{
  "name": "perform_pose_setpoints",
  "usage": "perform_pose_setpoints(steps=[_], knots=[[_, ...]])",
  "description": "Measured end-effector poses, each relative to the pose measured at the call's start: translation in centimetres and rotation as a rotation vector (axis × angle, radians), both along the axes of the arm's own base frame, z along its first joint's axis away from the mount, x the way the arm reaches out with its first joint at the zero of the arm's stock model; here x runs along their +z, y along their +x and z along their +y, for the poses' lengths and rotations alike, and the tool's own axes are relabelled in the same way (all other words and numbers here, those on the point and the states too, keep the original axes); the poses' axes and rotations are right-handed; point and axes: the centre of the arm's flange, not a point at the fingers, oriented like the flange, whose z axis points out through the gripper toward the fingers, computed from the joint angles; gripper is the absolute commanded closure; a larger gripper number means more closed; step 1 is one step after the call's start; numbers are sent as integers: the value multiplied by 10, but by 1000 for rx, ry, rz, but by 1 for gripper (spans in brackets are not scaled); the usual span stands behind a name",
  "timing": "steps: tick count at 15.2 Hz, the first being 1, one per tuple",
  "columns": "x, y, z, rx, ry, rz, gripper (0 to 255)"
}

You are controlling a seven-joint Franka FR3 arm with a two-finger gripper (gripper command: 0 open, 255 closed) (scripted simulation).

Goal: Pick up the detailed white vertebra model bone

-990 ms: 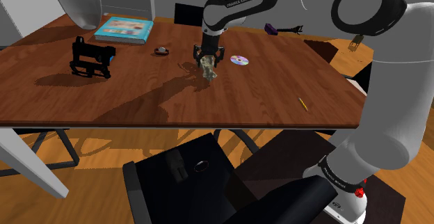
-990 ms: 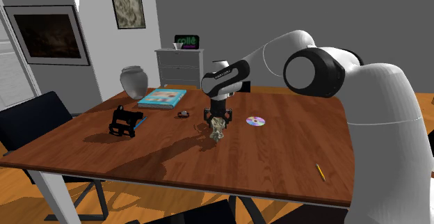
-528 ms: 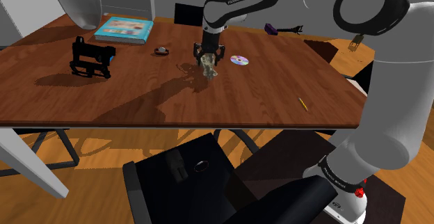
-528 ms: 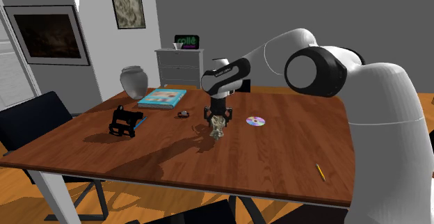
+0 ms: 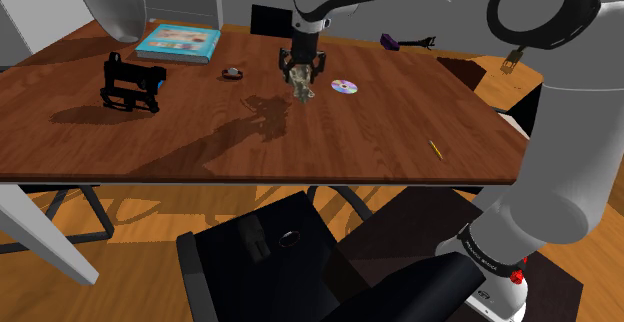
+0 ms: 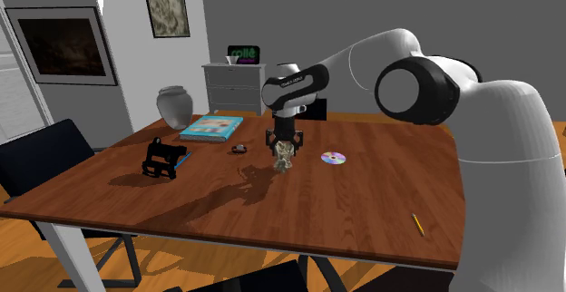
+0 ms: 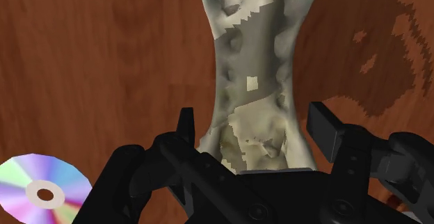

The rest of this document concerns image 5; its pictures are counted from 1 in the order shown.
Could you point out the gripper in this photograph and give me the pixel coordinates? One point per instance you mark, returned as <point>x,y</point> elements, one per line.
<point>304,47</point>

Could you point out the grey tan figure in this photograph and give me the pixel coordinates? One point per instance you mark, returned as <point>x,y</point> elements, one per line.
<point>302,84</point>

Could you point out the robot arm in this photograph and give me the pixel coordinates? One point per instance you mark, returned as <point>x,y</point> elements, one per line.
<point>570,155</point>

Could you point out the shiny compact disc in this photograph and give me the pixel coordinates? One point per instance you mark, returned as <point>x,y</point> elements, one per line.
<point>344,86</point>

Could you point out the black box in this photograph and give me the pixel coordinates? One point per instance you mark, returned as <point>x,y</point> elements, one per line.
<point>270,20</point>

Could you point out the black wristwatch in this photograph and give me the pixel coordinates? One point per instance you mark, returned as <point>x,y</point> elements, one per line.
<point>232,73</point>

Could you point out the purple and black tool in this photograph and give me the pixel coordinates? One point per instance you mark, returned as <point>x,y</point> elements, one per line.
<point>390,41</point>

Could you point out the brown wooden desk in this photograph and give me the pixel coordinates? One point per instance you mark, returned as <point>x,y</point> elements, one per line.
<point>370,131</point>

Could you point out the blue book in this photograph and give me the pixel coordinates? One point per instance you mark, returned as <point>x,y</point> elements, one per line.
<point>176,42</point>

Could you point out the yellow pencil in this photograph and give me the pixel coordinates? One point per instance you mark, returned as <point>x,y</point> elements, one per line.
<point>435,149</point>

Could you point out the black stapler-like device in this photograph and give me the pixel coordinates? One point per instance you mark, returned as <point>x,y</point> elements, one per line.
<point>130,83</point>

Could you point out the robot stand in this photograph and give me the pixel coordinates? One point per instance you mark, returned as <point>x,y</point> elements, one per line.
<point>400,233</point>

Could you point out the black office chair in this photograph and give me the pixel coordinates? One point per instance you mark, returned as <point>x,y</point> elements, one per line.
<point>263,272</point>

